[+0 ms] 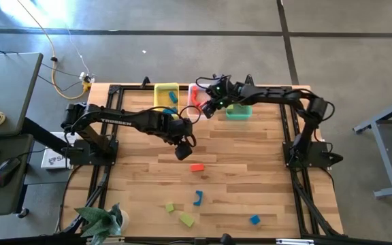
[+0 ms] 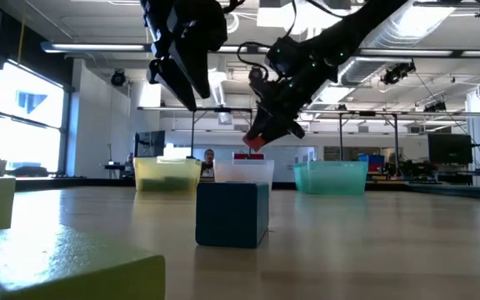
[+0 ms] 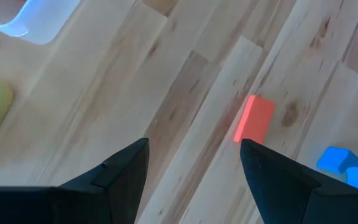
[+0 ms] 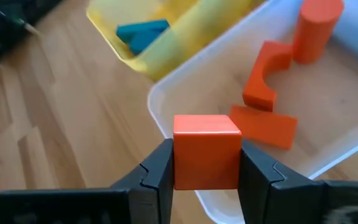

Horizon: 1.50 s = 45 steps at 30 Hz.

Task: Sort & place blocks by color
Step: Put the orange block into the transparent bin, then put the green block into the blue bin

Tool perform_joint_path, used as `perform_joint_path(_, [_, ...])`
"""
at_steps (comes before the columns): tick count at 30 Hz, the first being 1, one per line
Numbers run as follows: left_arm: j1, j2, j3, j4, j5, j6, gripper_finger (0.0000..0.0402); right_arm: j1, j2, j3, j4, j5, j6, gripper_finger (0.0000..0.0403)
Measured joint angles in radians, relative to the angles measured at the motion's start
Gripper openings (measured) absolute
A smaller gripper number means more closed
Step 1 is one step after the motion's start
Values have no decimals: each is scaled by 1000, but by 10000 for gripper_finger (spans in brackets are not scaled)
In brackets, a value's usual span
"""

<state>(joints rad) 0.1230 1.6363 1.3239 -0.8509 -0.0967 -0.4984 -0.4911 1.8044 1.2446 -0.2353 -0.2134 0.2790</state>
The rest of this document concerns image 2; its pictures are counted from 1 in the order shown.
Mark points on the black ceiling projector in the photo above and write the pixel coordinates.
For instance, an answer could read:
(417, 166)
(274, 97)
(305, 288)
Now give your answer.
(398, 73)

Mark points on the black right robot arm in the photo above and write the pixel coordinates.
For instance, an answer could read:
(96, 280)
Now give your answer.
(348, 33)

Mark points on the blue box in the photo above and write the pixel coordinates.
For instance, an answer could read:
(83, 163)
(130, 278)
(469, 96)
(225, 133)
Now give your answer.
(371, 160)

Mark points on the yellow plastic bin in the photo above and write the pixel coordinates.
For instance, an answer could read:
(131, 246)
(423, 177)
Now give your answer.
(152, 166)

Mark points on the silver air duct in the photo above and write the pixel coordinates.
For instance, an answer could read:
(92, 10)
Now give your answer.
(398, 29)

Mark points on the orange rectangular block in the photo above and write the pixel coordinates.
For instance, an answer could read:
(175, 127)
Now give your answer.
(254, 143)

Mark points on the person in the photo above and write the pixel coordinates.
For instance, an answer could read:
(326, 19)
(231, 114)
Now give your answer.
(208, 158)

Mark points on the black monitor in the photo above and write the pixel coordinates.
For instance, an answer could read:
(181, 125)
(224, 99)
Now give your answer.
(449, 148)
(150, 143)

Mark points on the teal plastic bin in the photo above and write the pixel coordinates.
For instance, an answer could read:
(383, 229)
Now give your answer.
(331, 179)

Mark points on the round black ceiling device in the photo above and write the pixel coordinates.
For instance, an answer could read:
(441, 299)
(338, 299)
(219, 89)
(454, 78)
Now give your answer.
(118, 78)
(256, 74)

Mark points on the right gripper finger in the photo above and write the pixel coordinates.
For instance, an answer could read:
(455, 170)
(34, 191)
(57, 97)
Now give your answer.
(296, 129)
(269, 131)

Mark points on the large bright window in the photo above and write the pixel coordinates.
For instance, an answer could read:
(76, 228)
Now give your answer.
(27, 137)

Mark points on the ceiling light strip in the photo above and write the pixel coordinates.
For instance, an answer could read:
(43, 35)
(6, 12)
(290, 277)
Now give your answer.
(411, 53)
(94, 47)

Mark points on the small pale container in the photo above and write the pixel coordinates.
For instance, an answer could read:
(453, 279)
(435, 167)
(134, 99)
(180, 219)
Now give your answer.
(0, 167)

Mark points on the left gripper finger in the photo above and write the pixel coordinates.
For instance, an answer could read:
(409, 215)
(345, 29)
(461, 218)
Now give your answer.
(169, 79)
(192, 66)

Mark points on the blue arch block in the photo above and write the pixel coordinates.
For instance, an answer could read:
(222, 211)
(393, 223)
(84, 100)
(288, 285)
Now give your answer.
(227, 214)

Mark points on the red sign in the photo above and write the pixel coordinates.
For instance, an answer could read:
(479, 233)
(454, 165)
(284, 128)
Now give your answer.
(248, 156)

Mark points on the green wedge block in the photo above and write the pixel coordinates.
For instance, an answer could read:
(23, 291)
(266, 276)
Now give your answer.
(56, 266)

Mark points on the clear plastic bin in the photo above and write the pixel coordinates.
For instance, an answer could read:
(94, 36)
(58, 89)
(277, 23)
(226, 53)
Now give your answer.
(244, 171)

